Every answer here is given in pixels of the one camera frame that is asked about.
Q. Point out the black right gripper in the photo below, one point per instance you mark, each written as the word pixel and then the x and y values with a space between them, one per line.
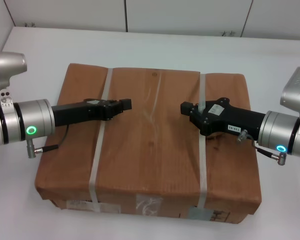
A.
pixel 230 117

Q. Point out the pale blue shipping label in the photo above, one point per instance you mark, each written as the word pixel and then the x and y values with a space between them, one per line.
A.
pixel 200 213

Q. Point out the white shipping label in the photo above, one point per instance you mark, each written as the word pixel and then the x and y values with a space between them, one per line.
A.
pixel 77 203

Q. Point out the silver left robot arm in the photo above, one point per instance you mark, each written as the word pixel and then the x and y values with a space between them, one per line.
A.
pixel 27 122

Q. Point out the brown cardboard box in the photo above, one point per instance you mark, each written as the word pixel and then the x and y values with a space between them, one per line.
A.
pixel 150 155

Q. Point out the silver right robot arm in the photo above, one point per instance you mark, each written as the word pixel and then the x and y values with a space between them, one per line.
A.
pixel 277 130

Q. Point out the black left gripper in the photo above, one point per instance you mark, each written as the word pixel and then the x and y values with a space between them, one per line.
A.
pixel 72 112

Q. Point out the clear tape patch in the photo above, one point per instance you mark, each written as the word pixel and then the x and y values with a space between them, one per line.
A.
pixel 148 203

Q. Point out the silver left camera mount bracket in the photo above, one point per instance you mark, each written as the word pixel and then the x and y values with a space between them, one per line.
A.
pixel 5 97

